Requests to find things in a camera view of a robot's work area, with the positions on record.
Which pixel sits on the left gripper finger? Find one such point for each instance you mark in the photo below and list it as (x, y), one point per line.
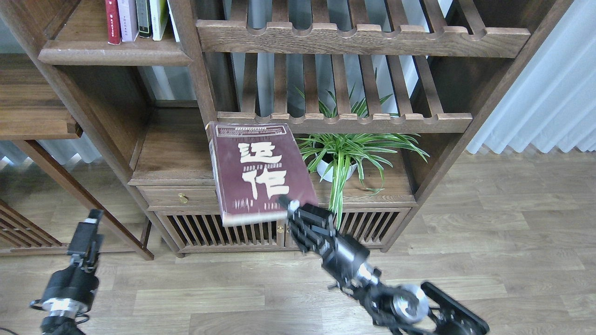
(84, 248)

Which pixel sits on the white plant pot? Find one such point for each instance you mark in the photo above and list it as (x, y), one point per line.
(326, 170)

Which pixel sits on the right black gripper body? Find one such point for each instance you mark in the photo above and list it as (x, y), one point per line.
(344, 258)

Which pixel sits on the white green upright book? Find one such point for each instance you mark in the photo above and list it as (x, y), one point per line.
(159, 13)

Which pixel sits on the dark wooden bookshelf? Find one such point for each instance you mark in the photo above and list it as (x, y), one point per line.
(320, 66)

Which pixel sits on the red book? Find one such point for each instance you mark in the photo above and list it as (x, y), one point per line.
(113, 22)

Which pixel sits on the thin white upright book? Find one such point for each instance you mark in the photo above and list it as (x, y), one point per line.
(176, 35)

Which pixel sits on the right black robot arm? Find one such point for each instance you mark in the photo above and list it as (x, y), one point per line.
(405, 309)

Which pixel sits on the dark green upright book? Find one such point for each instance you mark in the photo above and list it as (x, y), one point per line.
(143, 18)

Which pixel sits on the white pleated curtain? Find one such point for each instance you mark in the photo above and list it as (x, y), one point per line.
(552, 104)

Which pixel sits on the wooden side table left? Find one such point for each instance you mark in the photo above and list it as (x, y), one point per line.
(31, 111)

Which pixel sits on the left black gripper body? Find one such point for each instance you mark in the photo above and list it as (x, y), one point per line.
(72, 283)

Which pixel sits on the dark maroon book white characters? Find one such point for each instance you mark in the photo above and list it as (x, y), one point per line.
(253, 165)

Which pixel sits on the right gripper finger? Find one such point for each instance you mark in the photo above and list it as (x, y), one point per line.
(291, 206)
(315, 223)

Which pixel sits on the pale lavender white book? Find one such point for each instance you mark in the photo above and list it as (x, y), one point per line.
(128, 20)

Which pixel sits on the brass drawer knob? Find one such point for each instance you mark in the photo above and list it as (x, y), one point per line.
(183, 198)

